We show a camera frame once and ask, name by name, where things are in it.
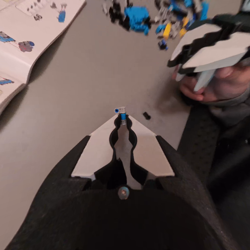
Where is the grey blue brick assembly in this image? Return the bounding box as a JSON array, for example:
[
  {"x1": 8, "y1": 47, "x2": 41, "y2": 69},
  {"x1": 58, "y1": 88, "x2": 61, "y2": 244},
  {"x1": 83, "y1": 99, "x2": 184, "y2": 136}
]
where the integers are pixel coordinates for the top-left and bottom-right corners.
[{"x1": 114, "y1": 106, "x2": 127, "y2": 126}]

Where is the instruction booklet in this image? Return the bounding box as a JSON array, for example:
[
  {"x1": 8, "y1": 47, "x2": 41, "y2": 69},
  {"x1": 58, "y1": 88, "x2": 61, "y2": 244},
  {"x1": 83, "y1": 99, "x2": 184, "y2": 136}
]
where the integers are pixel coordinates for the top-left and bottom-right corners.
[{"x1": 0, "y1": 0, "x2": 87, "y2": 115}]

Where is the light blue curved panel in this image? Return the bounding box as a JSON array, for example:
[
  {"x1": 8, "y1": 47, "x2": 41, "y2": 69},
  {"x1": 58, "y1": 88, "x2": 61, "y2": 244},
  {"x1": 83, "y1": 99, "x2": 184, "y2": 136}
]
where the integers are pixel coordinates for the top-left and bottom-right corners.
[{"x1": 124, "y1": 6, "x2": 151, "y2": 35}]

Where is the person's right hand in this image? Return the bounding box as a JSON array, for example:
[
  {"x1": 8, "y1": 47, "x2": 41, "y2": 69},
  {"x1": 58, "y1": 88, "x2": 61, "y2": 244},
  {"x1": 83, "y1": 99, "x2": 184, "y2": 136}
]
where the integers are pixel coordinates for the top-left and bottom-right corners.
[{"x1": 173, "y1": 59, "x2": 250, "y2": 103}]

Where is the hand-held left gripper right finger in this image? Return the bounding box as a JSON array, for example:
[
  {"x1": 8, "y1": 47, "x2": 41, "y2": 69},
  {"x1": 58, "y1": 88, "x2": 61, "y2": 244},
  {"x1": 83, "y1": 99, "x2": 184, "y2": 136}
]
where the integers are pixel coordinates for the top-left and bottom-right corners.
[{"x1": 126, "y1": 115, "x2": 175, "y2": 185}]

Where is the pile of building brick pieces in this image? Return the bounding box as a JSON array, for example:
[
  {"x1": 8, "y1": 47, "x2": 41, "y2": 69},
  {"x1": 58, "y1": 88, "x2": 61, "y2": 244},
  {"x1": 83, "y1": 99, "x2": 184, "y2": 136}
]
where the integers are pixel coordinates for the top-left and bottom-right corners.
[{"x1": 102, "y1": 0, "x2": 210, "y2": 51}]

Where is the grey desk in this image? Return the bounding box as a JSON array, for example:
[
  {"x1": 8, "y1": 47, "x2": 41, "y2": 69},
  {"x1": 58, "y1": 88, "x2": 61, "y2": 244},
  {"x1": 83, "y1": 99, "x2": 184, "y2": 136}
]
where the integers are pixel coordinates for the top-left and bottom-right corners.
[{"x1": 0, "y1": 0, "x2": 242, "y2": 250}]

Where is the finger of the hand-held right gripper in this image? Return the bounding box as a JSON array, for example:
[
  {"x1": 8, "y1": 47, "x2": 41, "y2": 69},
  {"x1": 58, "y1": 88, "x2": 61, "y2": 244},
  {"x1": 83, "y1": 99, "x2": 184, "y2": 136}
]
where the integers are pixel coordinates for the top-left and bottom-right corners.
[
  {"x1": 179, "y1": 31, "x2": 250, "y2": 92},
  {"x1": 168, "y1": 23, "x2": 233, "y2": 82}
]

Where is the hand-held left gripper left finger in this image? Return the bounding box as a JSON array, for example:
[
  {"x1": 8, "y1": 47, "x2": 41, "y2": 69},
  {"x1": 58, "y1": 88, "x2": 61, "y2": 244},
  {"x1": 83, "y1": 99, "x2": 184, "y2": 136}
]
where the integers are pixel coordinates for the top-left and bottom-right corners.
[{"x1": 71, "y1": 114, "x2": 128, "y2": 190}]

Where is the black perforated panel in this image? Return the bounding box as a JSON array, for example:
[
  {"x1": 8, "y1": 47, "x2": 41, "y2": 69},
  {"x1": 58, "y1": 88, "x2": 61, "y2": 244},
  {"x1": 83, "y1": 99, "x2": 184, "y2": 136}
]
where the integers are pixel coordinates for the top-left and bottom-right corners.
[{"x1": 177, "y1": 105, "x2": 250, "y2": 250}]

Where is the person's right forearm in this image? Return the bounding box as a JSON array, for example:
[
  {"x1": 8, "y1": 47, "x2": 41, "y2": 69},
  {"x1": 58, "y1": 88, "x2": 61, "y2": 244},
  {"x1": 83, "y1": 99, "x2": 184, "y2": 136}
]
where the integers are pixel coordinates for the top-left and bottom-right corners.
[{"x1": 205, "y1": 84, "x2": 250, "y2": 127}]

